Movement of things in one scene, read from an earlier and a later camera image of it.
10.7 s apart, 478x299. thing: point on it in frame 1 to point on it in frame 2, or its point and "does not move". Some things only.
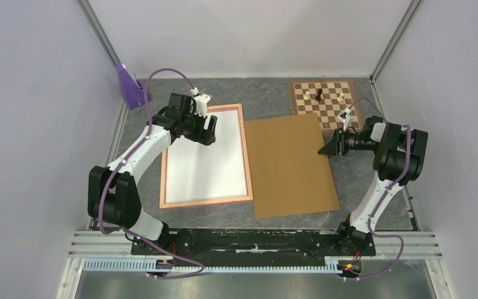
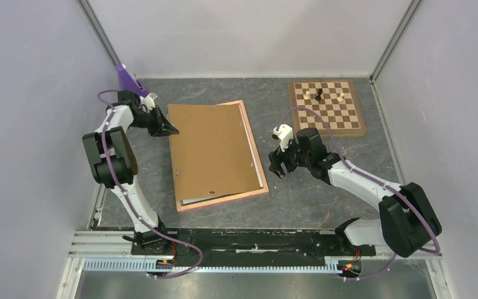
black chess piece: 318,98 does not move
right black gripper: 331,147 to 276,161
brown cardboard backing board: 289,175 to 211,153
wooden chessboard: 327,98 does not move
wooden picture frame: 194,174 to 185,207
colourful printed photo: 197,173 to 200,200
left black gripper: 205,137 to 160,120
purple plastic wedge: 133,94 does not move
